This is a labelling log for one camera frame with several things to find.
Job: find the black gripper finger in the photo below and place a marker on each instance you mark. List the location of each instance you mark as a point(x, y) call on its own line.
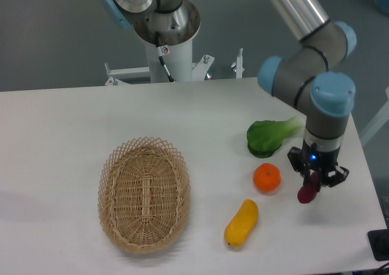
point(298, 164)
point(332, 178)

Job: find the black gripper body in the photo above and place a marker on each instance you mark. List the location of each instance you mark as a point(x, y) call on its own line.
point(318, 153)

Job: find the purple sweet potato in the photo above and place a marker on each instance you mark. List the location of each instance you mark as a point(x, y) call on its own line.
point(309, 190)

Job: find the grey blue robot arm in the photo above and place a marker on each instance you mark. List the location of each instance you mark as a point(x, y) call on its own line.
point(305, 81)

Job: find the green bok choy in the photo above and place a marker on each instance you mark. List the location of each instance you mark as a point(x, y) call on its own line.
point(265, 137)

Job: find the orange tangerine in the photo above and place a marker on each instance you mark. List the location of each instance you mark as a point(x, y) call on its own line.
point(267, 177)

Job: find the black device at edge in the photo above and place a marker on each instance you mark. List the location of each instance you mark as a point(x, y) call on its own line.
point(378, 240)

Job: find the yellow mango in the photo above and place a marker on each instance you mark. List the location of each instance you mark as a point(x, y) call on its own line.
point(242, 224)

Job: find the woven wicker basket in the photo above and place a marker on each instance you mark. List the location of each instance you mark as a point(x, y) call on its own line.
point(144, 195)

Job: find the white post at right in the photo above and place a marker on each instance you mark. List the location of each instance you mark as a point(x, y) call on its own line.
point(375, 124)

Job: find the white metal base frame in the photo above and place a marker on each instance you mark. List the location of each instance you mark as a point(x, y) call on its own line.
point(199, 71)

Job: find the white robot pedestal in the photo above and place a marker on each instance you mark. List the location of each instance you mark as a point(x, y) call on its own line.
point(168, 39)

